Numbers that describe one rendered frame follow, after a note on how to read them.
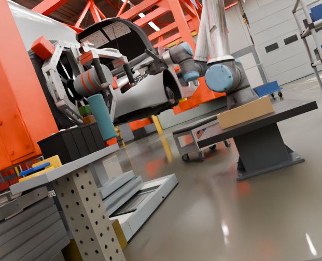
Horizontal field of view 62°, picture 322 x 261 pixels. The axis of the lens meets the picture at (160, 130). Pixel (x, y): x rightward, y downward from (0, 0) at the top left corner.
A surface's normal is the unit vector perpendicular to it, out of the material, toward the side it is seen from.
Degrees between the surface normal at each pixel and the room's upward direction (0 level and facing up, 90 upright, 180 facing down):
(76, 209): 90
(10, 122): 90
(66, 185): 90
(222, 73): 94
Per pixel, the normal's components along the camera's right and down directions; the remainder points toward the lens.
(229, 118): -0.25, 0.13
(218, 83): -0.52, 0.29
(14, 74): 0.87, -0.32
